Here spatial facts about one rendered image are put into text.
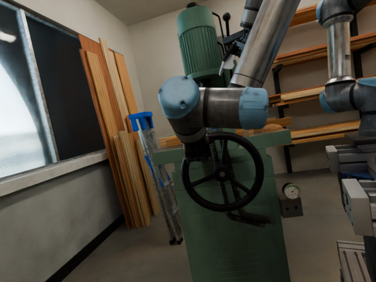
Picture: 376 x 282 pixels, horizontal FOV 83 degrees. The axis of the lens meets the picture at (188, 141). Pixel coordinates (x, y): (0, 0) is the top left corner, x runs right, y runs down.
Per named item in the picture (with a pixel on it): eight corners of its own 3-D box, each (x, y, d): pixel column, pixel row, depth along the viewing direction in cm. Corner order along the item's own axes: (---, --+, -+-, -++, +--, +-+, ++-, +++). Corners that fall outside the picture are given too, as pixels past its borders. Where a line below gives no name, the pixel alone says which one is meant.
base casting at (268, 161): (174, 191, 97) (170, 172, 96) (187, 164, 154) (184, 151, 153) (276, 176, 91) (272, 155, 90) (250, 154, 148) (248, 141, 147)
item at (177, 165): (175, 171, 96) (173, 163, 95) (181, 161, 116) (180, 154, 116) (267, 156, 91) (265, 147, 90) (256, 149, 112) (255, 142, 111)
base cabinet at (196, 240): (201, 334, 102) (173, 192, 96) (204, 257, 160) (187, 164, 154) (299, 328, 97) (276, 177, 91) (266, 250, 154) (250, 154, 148)
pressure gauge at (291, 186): (285, 205, 86) (282, 185, 85) (282, 201, 89) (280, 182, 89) (302, 202, 85) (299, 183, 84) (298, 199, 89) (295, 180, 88)
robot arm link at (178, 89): (199, 109, 34) (150, 108, 36) (206, 137, 44) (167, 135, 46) (205, 71, 37) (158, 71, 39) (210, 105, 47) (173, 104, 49)
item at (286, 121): (167, 146, 111) (165, 139, 110) (168, 146, 113) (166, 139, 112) (291, 125, 103) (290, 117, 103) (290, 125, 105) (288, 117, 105)
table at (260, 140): (147, 171, 87) (144, 156, 86) (163, 157, 117) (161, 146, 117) (302, 146, 80) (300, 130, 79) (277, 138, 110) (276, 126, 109)
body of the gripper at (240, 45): (242, 61, 82) (253, 26, 75) (227, 55, 87) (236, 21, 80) (255, 61, 86) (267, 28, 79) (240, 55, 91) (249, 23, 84)
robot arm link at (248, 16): (239, 8, 78) (254, 10, 82) (235, 22, 81) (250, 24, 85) (254, 11, 73) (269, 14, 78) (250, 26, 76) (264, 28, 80)
